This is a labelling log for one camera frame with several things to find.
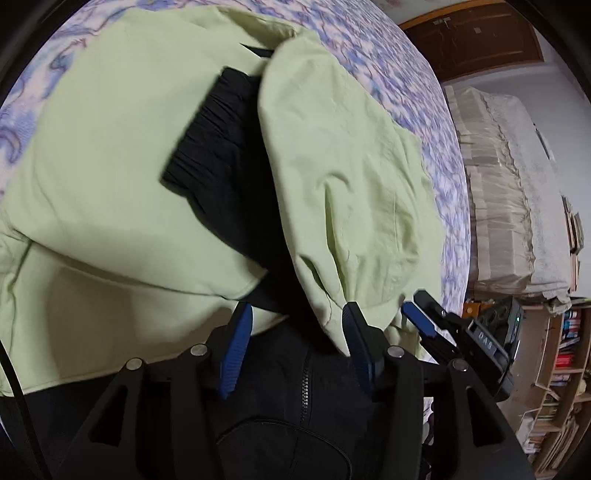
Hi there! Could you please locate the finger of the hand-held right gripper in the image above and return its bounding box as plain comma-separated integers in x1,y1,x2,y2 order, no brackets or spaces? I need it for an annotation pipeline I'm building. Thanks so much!
413,290,467,342
401,301,462,365

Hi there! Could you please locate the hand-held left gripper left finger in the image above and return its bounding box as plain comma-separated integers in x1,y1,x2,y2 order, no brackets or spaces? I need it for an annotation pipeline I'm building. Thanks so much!
55,301,254,480

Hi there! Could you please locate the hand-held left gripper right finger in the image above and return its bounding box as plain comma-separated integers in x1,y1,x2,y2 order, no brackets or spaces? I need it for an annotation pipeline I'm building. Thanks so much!
342,301,536,480

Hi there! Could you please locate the light green black jacket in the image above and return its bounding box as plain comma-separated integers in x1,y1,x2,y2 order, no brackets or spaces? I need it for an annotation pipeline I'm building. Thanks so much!
0,7,446,480

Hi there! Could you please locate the row of shelf books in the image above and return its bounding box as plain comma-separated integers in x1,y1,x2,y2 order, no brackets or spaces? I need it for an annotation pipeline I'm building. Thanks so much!
522,307,591,462

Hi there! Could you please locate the wooden bookshelf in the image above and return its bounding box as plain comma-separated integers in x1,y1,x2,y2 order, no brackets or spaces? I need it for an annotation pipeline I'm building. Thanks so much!
505,300,591,478

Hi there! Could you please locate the beige covered stack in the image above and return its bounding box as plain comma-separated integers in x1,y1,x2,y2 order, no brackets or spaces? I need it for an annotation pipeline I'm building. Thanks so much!
443,85,539,298

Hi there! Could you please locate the small book pile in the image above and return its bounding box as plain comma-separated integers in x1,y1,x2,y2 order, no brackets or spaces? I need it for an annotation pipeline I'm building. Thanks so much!
560,194,586,289

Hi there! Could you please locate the white lace cover cloth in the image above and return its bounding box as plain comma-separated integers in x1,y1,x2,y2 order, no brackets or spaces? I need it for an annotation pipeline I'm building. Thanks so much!
482,92,574,303

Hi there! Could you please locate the blue cat print fleece blanket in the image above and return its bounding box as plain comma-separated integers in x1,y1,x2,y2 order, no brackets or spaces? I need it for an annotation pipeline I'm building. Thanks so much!
0,0,472,416

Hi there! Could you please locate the brown wooden door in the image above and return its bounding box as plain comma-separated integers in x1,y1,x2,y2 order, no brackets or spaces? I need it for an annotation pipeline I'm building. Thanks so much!
397,2,546,86

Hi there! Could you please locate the black cable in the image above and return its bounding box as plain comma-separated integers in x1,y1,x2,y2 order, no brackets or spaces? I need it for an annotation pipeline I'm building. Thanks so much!
0,339,52,480

